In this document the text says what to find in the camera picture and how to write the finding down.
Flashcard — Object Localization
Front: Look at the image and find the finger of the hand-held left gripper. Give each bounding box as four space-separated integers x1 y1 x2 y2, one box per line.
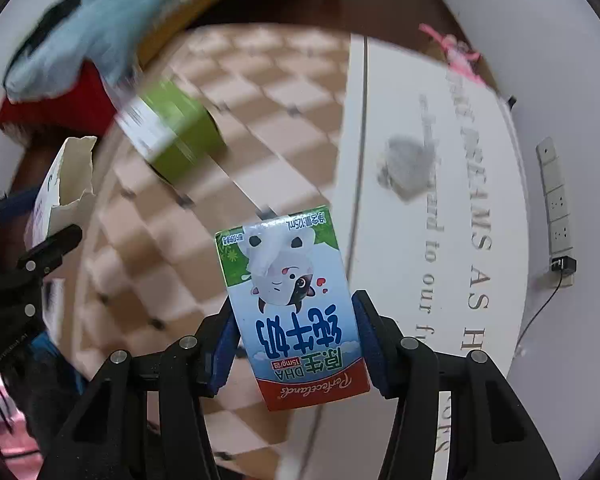
0 184 48 233
16 224 84 277

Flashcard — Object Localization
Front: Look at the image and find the black charger cable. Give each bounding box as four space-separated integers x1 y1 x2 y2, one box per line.
516 271 567 357

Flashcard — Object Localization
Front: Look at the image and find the pink cloth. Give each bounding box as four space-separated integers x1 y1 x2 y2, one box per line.
0 369 32 457

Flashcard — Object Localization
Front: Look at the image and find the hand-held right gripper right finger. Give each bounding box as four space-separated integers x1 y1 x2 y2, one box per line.
351 289 563 480

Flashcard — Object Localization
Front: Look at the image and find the green and white box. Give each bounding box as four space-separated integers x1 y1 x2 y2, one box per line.
116 79 227 187

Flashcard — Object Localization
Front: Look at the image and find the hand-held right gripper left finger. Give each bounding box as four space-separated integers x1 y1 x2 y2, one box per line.
39 297 242 480

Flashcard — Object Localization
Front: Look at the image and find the crumpled clear plastic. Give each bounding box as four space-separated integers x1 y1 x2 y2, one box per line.
376 131 439 202

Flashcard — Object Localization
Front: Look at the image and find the black clothing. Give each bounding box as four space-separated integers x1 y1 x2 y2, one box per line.
14 0 83 63

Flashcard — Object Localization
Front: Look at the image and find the red bed sheet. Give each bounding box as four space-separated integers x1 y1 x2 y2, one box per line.
0 59 118 137

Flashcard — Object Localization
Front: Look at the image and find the grey wall power strip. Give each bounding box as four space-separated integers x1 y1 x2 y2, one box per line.
536 136 574 257

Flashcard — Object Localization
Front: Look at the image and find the blue cartoon milk carton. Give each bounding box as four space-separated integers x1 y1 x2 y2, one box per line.
214 205 372 412

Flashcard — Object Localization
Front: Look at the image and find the blue cloth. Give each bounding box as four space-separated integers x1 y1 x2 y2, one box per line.
29 329 87 402

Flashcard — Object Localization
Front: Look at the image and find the light blue duvet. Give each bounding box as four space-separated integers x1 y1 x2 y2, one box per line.
4 0 221 102

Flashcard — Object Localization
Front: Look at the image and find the pink and white box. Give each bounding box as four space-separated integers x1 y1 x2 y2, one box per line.
24 135 98 248

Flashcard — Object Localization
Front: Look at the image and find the checked printed tablecloth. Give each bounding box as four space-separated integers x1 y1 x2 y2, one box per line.
70 24 529 480

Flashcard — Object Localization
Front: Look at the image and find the pink plush toy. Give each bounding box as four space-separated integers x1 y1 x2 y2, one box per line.
419 22 482 82

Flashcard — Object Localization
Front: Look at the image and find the wooden bed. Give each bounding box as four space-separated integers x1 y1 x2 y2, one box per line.
0 0 291 137

